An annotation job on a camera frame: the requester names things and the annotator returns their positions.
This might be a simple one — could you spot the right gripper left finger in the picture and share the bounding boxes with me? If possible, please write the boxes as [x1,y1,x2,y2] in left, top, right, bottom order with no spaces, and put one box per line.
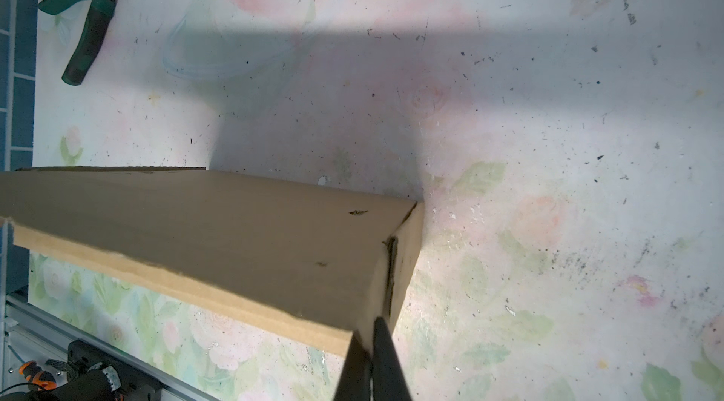
[333,334,371,401]

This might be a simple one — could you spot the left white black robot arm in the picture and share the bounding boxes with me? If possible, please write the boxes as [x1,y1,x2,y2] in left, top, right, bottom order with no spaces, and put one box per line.
[1,366,122,401]

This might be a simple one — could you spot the orange black screwdriver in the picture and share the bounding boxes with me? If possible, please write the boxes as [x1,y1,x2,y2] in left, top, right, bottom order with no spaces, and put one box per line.
[19,361,58,391]

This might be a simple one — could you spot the brown cardboard box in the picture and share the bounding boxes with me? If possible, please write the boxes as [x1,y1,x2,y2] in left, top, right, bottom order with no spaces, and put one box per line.
[1,167,424,355]

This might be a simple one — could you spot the aluminium mounting rail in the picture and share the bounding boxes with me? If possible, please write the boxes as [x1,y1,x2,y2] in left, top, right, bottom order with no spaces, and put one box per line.
[1,292,213,400]

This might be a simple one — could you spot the green handled pliers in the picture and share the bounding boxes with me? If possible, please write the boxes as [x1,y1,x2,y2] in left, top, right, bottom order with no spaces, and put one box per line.
[38,0,118,86]

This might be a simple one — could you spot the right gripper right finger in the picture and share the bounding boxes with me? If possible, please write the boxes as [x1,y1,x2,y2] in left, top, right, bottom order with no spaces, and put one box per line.
[371,317,412,401]

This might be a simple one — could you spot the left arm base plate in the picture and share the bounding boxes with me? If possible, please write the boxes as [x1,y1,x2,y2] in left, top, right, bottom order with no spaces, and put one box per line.
[61,340,165,401]

